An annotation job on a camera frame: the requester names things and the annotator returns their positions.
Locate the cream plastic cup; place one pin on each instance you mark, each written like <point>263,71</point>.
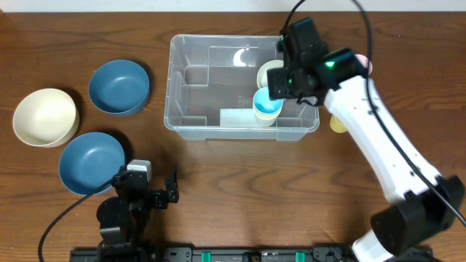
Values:
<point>265,122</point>

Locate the clear plastic storage bin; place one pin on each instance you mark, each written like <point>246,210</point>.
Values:
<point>209,72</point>

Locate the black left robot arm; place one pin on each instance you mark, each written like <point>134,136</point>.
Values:
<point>124,217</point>

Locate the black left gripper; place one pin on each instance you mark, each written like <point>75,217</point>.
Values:
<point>158,199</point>

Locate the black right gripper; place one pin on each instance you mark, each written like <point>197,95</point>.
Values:
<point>279,84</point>

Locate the dark blue bowl near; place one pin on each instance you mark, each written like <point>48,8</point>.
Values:
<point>89,161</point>

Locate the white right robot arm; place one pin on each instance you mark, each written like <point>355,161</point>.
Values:
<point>422,203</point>

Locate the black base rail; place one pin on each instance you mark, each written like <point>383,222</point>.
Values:
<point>187,254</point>

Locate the white label in bin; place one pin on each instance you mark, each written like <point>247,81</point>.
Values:
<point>238,118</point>

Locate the orange-yellow plastic cup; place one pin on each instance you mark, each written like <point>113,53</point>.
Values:
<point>262,115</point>

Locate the pink plastic cup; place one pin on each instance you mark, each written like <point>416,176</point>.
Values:
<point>365,62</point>

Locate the dark blue bowl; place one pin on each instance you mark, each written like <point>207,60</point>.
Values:
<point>89,161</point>
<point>120,88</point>

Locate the cream large bowl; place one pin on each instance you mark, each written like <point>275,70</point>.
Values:
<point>46,118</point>

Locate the yellow plastic cup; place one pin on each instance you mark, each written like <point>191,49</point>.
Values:
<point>336,125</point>

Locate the light blue plastic cup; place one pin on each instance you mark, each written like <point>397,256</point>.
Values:
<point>263,102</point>

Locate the dark blue bowl far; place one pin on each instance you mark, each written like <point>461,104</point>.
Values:
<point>120,88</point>

